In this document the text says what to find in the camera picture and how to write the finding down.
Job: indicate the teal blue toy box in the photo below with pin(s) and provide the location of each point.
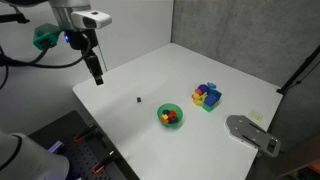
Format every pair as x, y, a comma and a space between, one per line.
211, 100

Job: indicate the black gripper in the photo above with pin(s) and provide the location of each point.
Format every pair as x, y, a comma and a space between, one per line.
85, 41

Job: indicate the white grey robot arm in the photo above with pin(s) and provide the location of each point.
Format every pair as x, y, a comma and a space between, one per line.
21, 157

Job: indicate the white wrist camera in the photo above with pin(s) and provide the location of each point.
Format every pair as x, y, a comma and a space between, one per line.
90, 19

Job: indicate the yellow sticker on table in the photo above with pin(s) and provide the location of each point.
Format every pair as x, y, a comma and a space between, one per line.
255, 115

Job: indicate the grey metal mounting plate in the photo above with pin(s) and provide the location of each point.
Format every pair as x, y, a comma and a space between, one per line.
242, 128

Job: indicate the small dark green block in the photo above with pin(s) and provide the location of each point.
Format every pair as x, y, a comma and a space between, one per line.
139, 99

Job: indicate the colourful toy block pile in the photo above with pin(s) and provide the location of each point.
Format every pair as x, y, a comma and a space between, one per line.
201, 92

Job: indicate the black orange clamp upper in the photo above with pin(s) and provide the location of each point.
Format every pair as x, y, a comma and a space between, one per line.
83, 134

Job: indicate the colourful blocks in bowl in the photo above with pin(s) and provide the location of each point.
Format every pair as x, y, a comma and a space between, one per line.
169, 117

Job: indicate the black orange clamp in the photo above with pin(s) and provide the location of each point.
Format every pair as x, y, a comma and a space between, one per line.
102, 164
83, 134

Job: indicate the green plastic bowl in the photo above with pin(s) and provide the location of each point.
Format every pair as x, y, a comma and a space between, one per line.
176, 108

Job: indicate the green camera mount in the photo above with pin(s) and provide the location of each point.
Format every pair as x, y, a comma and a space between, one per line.
46, 35

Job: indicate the black orange clamp lower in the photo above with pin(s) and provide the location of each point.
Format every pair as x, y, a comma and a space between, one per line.
102, 164

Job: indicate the black perforated breadboard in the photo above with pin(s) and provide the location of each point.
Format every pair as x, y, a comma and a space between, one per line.
85, 155

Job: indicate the black tripod pole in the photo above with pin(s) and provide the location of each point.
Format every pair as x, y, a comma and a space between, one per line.
299, 71

